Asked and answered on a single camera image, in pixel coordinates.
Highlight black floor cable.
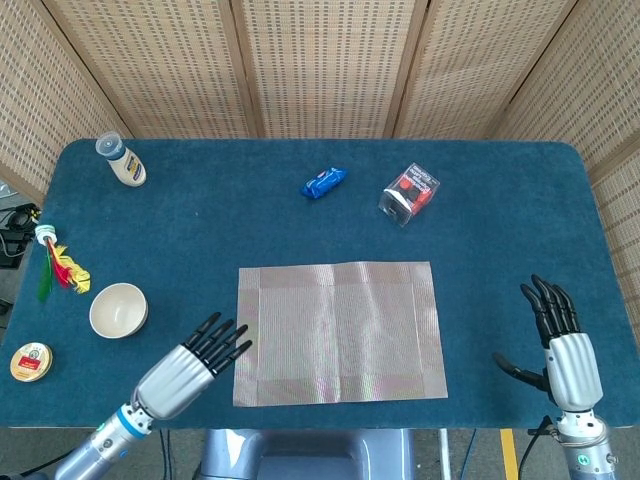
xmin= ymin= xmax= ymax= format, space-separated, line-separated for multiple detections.
xmin=158 ymin=428 xmax=174 ymax=480

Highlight white table leg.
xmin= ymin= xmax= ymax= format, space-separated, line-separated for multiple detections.
xmin=438 ymin=428 xmax=454 ymax=480

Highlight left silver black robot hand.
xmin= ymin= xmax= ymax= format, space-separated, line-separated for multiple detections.
xmin=130 ymin=312 xmax=254 ymax=420

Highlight round tin red label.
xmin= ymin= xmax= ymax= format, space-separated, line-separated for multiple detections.
xmin=9 ymin=342 xmax=54 ymax=383

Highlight blue floor cable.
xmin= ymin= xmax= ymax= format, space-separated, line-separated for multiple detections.
xmin=459 ymin=428 xmax=480 ymax=480

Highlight colourful feather shuttlecock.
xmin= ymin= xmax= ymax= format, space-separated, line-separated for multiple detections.
xmin=33 ymin=223 xmax=92 ymax=303

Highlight blue carpet table cover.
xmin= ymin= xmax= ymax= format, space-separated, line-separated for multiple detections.
xmin=0 ymin=138 xmax=640 ymax=430

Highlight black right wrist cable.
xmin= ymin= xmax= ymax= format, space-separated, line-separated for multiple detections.
xmin=517 ymin=415 xmax=554 ymax=480

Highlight white round bowl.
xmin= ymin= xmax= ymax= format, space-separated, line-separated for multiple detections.
xmin=89 ymin=282 xmax=149 ymax=340

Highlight black equipment with cables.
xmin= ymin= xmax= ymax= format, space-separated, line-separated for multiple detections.
xmin=0 ymin=202 xmax=41 ymax=269

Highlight blue snack packet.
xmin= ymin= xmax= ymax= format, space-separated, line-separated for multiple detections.
xmin=298 ymin=167 xmax=349 ymax=202

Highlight grey woven placemat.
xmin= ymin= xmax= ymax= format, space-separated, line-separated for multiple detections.
xmin=232 ymin=259 xmax=449 ymax=407

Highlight woven wooden folding screen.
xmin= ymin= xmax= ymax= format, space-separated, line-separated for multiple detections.
xmin=0 ymin=0 xmax=640 ymax=351

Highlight clear box red black contents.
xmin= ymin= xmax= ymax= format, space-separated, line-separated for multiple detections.
xmin=378 ymin=161 xmax=442 ymax=229

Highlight grey robot torso base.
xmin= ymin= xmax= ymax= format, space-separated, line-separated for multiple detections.
xmin=192 ymin=428 xmax=416 ymax=480

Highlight cream mayonnaise squeeze bottle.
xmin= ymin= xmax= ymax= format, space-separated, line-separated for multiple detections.
xmin=95 ymin=131 xmax=148 ymax=189

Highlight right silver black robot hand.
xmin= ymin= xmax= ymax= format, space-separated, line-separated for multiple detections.
xmin=492 ymin=273 xmax=604 ymax=414

